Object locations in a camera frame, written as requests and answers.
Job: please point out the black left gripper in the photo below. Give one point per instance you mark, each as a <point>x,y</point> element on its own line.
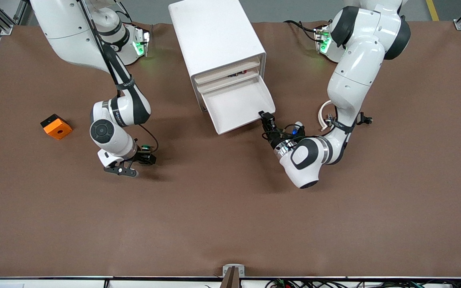
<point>273,137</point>

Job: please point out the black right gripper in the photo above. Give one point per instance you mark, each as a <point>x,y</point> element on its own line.
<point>144,158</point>

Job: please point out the brown bar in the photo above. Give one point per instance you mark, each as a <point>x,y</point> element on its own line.
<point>231,280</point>

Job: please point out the white drawer cabinet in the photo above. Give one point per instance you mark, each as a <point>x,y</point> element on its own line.
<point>214,36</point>

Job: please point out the green push button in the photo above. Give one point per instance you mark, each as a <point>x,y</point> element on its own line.
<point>146,148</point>

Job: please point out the small black clip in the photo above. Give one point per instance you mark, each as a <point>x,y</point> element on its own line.
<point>366,119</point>

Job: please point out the dark brown small component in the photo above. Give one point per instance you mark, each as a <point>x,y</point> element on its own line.
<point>329,119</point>

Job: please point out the grey metal bracket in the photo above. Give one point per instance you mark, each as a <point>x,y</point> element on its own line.
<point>225,268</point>

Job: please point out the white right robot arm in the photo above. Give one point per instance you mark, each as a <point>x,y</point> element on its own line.
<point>106,136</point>

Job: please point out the aluminium frame beam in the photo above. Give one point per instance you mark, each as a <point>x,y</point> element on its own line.
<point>21,10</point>

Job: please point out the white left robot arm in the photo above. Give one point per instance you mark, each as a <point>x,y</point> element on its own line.
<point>358,68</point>

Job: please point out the brown table cover sheet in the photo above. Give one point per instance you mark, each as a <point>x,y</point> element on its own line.
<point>230,200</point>

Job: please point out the white curved plastic arc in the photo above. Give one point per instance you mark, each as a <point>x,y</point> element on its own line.
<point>321,118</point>

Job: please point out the orange and black button box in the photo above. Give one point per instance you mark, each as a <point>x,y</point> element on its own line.
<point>58,130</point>

